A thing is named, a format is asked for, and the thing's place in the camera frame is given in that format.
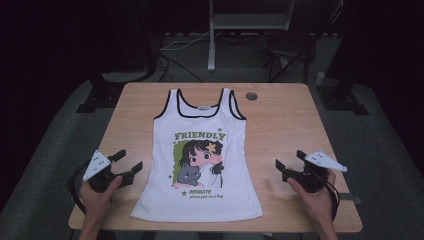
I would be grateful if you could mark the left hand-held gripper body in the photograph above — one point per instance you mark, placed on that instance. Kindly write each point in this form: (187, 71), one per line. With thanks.
(96, 165)

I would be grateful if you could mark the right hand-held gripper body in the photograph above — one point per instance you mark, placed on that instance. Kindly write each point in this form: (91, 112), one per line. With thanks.
(325, 161)

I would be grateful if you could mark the white printed tank top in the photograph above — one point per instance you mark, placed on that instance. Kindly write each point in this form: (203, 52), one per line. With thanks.
(203, 196)

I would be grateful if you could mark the person's left hand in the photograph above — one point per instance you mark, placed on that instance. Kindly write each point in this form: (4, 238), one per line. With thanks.
(96, 203)

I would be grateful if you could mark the person's right hand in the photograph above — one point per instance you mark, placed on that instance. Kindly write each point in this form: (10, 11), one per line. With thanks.
(313, 203)

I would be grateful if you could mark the grey tape strip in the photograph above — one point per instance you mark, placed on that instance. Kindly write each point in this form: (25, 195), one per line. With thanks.
(350, 197)

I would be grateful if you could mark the black stand base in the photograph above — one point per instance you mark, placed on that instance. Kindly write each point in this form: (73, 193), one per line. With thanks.
(340, 98)
(100, 96)

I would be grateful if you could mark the grey round table grommet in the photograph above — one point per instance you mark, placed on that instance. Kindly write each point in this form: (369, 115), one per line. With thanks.
(251, 96)

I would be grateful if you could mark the black chair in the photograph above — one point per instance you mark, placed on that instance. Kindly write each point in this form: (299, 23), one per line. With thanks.
(290, 45)

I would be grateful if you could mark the white metal stand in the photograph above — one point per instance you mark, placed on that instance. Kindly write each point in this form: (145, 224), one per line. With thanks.
(211, 50)

